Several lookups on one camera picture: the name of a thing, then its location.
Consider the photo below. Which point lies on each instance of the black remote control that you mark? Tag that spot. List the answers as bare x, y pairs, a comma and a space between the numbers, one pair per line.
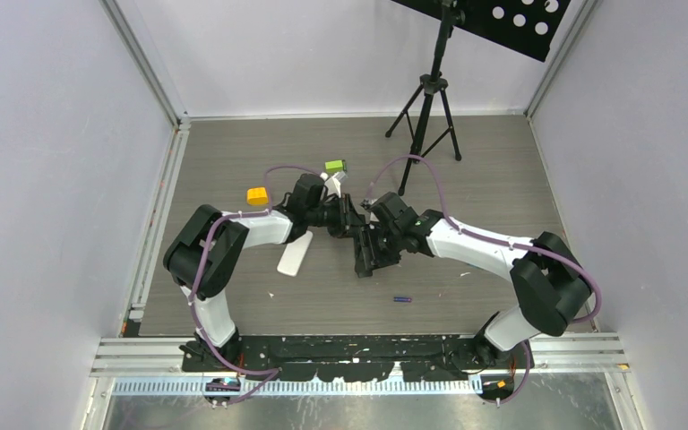
365, 262

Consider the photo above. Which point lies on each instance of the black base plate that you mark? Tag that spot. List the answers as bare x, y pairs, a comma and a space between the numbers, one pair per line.
353, 358

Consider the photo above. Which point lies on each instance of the green block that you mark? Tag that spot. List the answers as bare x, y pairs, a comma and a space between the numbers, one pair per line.
335, 166

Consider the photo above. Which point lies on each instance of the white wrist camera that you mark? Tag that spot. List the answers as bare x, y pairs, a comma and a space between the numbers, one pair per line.
332, 184
369, 205

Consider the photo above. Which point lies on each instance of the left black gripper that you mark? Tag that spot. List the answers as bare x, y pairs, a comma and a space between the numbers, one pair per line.
348, 216

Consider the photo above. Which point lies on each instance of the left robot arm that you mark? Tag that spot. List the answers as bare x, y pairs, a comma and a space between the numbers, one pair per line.
203, 256

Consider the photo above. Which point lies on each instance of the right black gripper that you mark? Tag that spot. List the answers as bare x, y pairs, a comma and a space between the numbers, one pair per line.
388, 260

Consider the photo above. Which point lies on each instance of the orange round block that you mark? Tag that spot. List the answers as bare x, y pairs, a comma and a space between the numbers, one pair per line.
257, 196

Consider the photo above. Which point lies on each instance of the black tripod stand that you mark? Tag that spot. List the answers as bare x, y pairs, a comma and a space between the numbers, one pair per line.
431, 84

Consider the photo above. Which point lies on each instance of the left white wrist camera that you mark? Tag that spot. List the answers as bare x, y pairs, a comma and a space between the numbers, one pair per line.
332, 184

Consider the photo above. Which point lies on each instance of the black perforated board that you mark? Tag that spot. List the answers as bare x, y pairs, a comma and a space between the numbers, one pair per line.
526, 27

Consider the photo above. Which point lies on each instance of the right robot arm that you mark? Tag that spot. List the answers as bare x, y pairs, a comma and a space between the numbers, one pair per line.
549, 284

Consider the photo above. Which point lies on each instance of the white remote control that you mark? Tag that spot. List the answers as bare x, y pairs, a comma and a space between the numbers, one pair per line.
294, 254

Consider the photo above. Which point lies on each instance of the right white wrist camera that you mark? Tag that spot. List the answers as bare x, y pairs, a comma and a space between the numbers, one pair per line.
369, 205

